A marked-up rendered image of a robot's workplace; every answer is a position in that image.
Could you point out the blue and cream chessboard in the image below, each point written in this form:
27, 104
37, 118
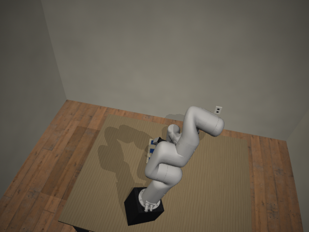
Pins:
150, 149

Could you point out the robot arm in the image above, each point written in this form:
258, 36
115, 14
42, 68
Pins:
169, 155

